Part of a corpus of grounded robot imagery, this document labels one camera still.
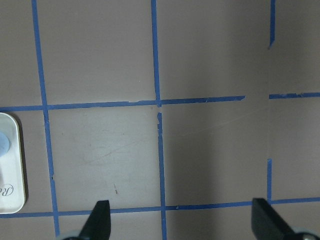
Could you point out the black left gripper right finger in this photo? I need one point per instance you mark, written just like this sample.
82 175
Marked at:
267 224

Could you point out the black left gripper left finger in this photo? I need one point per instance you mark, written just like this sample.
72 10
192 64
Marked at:
96 227

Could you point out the blue plastic cup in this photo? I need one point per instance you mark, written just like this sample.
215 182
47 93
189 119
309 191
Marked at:
4 144

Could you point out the cream plastic tray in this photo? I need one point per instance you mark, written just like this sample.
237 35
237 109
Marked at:
12 181

